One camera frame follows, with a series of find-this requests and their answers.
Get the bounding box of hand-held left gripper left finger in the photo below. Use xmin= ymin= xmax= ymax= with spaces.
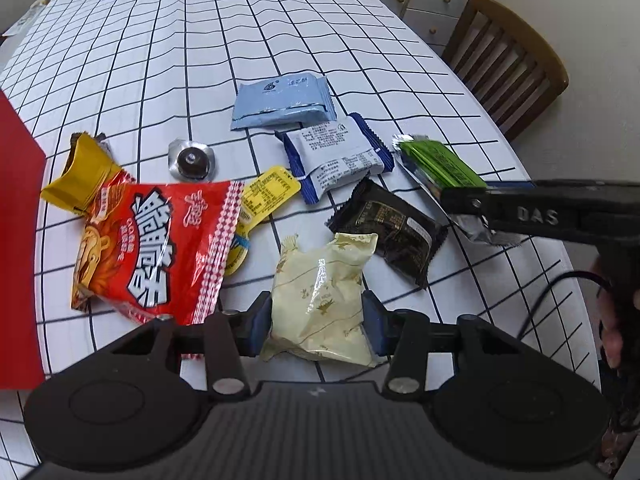
xmin=107 ymin=290 xmax=273 ymax=403

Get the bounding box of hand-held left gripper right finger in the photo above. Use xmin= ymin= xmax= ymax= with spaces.
xmin=361 ymin=290 xmax=526 ymax=402

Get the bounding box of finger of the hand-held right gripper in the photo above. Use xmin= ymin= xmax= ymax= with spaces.
xmin=440 ymin=188 xmax=494 ymax=229

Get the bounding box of green snack packet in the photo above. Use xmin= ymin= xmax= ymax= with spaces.
xmin=392 ymin=134 xmax=523 ymax=246

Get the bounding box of cream snack packet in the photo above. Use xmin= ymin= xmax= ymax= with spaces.
xmin=260 ymin=232 xmax=379 ymax=368

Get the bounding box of black snack packet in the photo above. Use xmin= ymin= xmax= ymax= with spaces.
xmin=327 ymin=177 xmax=449 ymax=290

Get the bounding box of small yellow label packet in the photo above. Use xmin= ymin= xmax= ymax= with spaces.
xmin=224 ymin=166 xmax=302 ymax=277

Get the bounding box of red snack bag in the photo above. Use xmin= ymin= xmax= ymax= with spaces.
xmin=70 ymin=179 xmax=246 ymax=361

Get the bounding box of white and blue snack packet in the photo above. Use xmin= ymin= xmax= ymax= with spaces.
xmin=275 ymin=112 xmax=393 ymax=205

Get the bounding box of light blue snack packet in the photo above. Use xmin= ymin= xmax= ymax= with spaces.
xmin=230 ymin=74 xmax=338 ymax=132

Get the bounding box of red cardboard box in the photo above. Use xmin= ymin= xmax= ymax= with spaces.
xmin=0 ymin=92 xmax=47 ymax=391

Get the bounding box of person's right hand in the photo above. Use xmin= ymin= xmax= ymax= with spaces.
xmin=598 ymin=281 xmax=626 ymax=368

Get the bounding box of wooden slat-back chair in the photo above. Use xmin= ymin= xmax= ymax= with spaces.
xmin=442 ymin=0 xmax=570 ymax=141

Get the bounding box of grey drawer cabinet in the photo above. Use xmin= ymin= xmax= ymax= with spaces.
xmin=345 ymin=0 xmax=486 ymax=56

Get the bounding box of white checked tablecloth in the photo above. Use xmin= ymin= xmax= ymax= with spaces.
xmin=0 ymin=0 xmax=603 ymax=480

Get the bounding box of gold yellow snack packet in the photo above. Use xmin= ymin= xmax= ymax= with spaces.
xmin=41 ymin=132 xmax=123 ymax=218

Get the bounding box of black cable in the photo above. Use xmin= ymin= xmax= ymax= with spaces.
xmin=515 ymin=270 xmax=611 ymax=341

